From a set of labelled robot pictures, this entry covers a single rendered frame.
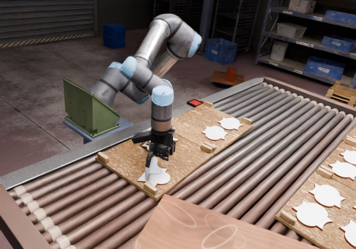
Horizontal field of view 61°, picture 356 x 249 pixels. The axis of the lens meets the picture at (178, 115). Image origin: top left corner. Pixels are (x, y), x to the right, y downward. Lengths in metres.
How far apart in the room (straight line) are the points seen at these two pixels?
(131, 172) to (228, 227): 0.48
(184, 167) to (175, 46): 0.55
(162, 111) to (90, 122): 0.60
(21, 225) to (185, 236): 0.50
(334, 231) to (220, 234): 0.48
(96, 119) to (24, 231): 0.68
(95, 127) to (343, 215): 1.15
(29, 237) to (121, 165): 0.44
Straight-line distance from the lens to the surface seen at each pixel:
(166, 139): 1.11
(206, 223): 0.96
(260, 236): 0.98
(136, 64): 1.11
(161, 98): 1.02
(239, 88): 2.29
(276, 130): 1.83
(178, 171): 1.29
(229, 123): 1.70
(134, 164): 1.30
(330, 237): 1.25
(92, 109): 1.51
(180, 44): 1.42
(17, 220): 1.11
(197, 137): 1.53
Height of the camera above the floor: 1.73
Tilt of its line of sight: 28 degrees down
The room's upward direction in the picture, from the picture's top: 8 degrees clockwise
